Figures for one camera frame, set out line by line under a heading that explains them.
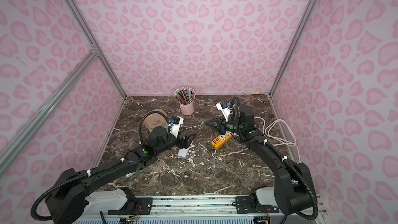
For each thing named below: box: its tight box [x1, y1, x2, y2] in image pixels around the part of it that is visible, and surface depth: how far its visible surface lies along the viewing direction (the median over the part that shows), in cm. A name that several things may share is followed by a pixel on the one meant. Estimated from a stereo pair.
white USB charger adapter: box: [177, 147, 189, 160], surface depth 90 cm
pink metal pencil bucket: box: [178, 99, 195, 116], surface depth 105 cm
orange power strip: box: [211, 131, 234, 150], surface depth 95 cm
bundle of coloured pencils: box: [173, 86, 197, 105], surface depth 106 cm
